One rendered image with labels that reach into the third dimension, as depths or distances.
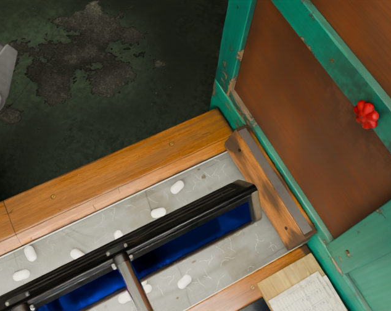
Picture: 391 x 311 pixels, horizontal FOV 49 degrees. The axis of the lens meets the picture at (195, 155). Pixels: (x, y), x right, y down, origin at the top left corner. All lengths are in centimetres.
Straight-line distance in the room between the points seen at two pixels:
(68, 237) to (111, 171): 18
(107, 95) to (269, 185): 127
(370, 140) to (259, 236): 45
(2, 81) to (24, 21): 162
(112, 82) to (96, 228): 119
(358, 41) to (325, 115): 17
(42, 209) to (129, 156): 24
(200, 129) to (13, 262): 55
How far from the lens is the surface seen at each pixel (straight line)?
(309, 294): 103
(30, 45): 236
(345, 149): 78
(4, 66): 86
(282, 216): 99
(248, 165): 102
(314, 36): 72
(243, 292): 101
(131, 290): 64
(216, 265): 104
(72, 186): 108
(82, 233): 107
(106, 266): 66
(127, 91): 211
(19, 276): 106
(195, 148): 110
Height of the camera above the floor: 175
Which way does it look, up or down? 64 degrees down
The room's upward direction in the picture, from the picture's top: 8 degrees clockwise
